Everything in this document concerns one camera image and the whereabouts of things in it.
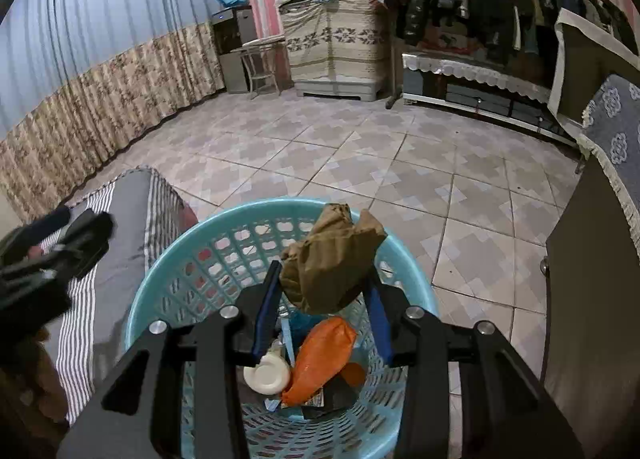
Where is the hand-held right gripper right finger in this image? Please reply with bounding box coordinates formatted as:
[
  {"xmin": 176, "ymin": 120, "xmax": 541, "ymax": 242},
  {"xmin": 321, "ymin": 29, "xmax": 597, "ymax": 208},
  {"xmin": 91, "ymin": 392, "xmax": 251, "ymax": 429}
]
[{"xmin": 362, "ymin": 271, "xmax": 583, "ymax": 459}]

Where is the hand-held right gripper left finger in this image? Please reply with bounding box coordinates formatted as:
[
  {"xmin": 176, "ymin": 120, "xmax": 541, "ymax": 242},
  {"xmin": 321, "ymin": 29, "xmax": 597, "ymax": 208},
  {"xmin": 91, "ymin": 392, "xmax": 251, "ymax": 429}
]
[{"xmin": 57, "ymin": 260, "xmax": 283, "ymax": 459}]

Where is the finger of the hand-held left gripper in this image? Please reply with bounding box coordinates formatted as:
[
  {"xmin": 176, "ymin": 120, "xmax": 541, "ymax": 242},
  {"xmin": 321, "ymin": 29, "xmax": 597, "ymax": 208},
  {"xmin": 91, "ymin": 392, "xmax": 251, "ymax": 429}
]
[
  {"xmin": 37, "ymin": 211, "xmax": 116, "ymax": 282},
  {"xmin": 0, "ymin": 205, "xmax": 72, "ymax": 265}
]

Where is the white blue paper wrapper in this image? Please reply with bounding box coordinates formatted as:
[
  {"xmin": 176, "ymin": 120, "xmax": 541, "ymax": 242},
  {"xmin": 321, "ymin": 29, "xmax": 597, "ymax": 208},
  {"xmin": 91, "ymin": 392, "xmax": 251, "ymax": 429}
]
[{"xmin": 280, "ymin": 319, "xmax": 297, "ymax": 365}]

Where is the blue plastic bag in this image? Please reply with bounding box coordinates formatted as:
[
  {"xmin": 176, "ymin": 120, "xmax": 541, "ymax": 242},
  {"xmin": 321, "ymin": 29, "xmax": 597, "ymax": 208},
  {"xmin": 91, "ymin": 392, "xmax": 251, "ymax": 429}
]
[{"xmin": 287, "ymin": 311, "xmax": 326, "ymax": 340}]

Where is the orange plastic bag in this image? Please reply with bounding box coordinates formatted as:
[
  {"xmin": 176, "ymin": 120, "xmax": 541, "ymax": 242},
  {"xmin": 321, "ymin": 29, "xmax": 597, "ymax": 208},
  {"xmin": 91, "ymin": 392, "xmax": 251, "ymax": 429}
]
[{"xmin": 281, "ymin": 316, "xmax": 358, "ymax": 407}]

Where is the teal plastic basket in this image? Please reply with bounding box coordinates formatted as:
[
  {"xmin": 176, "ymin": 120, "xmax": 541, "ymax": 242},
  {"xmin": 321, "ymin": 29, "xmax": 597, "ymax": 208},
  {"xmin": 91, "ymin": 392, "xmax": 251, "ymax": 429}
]
[{"xmin": 122, "ymin": 196, "xmax": 441, "ymax": 459}]

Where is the brown paper bag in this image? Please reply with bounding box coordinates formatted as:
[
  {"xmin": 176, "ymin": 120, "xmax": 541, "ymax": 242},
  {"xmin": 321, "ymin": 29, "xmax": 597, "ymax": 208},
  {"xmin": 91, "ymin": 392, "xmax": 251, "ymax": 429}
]
[{"xmin": 279, "ymin": 203, "xmax": 388, "ymax": 315}]

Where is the black block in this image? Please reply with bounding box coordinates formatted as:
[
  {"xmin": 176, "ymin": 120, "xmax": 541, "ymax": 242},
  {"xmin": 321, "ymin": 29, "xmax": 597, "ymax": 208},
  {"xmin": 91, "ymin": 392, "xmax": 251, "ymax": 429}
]
[{"xmin": 302, "ymin": 379, "xmax": 368, "ymax": 420}]

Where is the blue floral curtain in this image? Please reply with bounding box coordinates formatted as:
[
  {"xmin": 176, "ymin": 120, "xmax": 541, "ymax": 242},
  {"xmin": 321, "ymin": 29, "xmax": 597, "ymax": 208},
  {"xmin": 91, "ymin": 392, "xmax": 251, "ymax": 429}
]
[{"xmin": 0, "ymin": 0, "xmax": 226, "ymax": 222}]

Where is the dark wooden cabinet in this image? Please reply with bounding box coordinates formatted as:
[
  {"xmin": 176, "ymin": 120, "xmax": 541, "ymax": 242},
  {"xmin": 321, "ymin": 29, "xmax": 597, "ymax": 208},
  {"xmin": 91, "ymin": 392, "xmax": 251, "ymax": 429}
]
[{"xmin": 542, "ymin": 154, "xmax": 640, "ymax": 459}]

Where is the metal clothes rack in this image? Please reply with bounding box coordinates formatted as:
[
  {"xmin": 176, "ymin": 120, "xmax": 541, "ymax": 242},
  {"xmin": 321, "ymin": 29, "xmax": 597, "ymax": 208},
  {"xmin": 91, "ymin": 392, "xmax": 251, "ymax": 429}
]
[{"xmin": 382, "ymin": 0, "xmax": 640, "ymax": 110}]

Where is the grey water dispenser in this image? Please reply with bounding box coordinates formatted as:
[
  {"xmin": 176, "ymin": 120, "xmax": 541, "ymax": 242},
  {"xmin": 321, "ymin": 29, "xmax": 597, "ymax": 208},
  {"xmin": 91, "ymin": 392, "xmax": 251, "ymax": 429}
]
[{"xmin": 211, "ymin": 6, "xmax": 256, "ymax": 94}]

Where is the low dark cabinet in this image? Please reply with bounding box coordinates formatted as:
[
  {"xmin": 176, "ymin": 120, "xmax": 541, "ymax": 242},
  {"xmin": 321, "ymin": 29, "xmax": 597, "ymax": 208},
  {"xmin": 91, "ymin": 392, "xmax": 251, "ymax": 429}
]
[{"xmin": 401, "ymin": 53, "xmax": 583, "ymax": 147}]

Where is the small metal stool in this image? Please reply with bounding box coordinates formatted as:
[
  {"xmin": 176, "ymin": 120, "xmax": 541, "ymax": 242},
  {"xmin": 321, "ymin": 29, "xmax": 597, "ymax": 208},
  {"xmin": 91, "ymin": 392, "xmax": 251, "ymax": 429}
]
[{"xmin": 240, "ymin": 36, "xmax": 288, "ymax": 98}]

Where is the white lace cloth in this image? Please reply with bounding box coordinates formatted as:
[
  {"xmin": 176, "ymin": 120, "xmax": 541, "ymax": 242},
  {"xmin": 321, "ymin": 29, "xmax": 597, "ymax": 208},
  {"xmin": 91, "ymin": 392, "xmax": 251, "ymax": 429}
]
[{"xmin": 402, "ymin": 54, "xmax": 556, "ymax": 104}]

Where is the cloth covered cabinet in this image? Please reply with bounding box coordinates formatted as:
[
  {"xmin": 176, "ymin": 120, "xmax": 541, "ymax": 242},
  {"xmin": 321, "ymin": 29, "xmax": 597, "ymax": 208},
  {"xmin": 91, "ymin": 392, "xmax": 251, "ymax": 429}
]
[{"xmin": 279, "ymin": 0, "xmax": 391, "ymax": 104}]

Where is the blue floral fringed cloth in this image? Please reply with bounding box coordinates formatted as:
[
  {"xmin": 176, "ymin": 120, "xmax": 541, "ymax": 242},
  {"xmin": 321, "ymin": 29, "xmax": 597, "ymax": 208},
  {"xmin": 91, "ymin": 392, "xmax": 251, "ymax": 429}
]
[{"xmin": 577, "ymin": 74, "xmax": 640, "ymax": 260}]

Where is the dark panel with white trim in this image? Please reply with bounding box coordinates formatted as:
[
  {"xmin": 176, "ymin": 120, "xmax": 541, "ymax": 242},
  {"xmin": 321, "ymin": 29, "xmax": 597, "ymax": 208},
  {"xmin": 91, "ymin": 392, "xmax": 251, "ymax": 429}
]
[{"xmin": 547, "ymin": 8, "xmax": 640, "ymax": 144}]

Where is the row of hanging clothes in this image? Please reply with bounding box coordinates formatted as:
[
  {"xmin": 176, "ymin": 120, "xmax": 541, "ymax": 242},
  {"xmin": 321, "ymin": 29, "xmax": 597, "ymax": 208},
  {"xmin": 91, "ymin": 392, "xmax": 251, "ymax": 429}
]
[{"xmin": 387, "ymin": 0, "xmax": 638, "ymax": 74}]

